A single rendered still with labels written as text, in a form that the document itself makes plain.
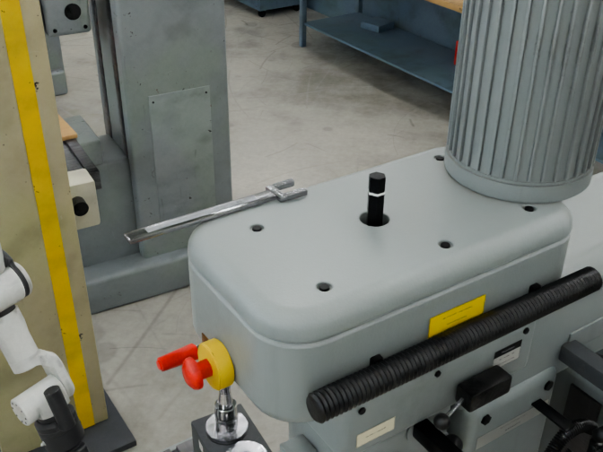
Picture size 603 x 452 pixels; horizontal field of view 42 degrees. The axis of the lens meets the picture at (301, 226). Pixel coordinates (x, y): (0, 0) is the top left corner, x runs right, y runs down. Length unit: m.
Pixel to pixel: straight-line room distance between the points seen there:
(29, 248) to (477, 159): 2.02
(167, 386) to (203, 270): 2.64
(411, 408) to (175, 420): 2.42
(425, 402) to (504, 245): 0.23
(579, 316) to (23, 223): 1.98
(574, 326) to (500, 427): 0.19
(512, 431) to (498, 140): 0.47
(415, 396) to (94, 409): 2.43
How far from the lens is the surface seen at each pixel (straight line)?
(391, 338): 0.90
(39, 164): 2.69
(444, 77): 6.26
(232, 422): 1.69
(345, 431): 0.97
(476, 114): 1.02
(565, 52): 0.97
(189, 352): 1.05
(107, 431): 3.35
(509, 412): 1.22
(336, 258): 0.90
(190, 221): 0.96
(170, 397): 3.48
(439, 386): 1.04
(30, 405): 1.75
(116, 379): 3.61
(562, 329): 1.21
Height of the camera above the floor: 2.39
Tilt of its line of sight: 31 degrees down
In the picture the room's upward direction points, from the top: 1 degrees clockwise
